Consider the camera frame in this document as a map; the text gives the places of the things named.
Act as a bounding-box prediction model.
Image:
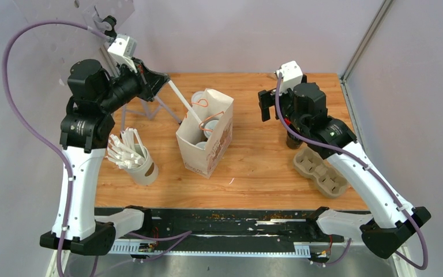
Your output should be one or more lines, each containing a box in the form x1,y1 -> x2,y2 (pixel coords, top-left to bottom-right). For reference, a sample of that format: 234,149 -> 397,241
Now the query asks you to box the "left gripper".
98,56 -> 170,113

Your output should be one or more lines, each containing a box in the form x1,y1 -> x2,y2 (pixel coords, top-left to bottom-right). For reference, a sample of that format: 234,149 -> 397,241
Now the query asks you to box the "white paper straw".
168,80 -> 202,125

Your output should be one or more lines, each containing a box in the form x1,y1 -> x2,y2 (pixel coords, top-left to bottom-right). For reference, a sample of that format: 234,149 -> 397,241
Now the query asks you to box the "white coffee lid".
203,119 -> 219,139
195,141 -> 207,149

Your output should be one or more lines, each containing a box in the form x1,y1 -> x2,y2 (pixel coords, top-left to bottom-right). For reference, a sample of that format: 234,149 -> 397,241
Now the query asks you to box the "paper bag with orange handles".
176,88 -> 234,178

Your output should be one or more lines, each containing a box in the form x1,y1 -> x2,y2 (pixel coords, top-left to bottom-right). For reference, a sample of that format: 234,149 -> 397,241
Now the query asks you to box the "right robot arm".
258,71 -> 431,259

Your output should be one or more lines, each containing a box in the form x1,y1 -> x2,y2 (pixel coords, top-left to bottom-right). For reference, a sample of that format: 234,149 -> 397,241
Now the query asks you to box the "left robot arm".
40,59 -> 170,256

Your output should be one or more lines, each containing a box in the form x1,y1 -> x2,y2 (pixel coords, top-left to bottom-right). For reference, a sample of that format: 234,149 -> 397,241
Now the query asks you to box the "grey tripod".
100,15 -> 184,131

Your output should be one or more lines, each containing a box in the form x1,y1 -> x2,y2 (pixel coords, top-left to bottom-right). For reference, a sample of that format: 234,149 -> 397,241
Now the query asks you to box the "white lid stack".
191,91 -> 204,103

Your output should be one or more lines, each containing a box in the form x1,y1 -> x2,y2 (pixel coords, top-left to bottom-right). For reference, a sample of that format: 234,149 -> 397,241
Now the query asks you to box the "black cup stack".
286,131 -> 303,149

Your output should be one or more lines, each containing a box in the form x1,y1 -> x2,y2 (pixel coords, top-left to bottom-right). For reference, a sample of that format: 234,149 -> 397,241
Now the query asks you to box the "white cup with paper sleeves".
107,128 -> 159,186

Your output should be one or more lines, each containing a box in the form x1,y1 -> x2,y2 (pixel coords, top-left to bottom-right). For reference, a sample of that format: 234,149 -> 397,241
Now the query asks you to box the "white perforated panel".
14,0 -> 135,85

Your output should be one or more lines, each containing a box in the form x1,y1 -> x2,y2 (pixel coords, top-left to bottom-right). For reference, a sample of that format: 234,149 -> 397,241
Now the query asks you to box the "cardboard cup carrier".
292,147 -> 351,199

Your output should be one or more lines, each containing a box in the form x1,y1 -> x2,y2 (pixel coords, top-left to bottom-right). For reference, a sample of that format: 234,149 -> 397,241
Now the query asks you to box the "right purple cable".
275,72 -> 429,271

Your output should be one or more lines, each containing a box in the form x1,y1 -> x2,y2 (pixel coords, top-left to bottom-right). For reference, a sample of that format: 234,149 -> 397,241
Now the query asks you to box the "purple cable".
1,20 -> 194,277
275,72 -> 429,271

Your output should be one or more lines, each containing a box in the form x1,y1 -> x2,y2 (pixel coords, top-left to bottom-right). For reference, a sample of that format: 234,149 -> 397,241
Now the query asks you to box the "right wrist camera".
275,61 -> 303,95

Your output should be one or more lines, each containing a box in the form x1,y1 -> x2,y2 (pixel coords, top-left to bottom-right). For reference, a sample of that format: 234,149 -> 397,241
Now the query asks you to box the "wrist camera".
275,61 -> 303,95
107,34 -> 137,73

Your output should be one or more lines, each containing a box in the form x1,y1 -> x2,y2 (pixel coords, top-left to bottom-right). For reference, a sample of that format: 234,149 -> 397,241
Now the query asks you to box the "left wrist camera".
107,34 -> 137,73

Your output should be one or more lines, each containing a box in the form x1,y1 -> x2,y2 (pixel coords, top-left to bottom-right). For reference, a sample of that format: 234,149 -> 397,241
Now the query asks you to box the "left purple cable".
1,20 -> 194,277

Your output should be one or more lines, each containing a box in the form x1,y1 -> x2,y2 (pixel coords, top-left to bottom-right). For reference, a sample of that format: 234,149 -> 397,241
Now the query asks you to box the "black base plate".
139,208 -> 344,254

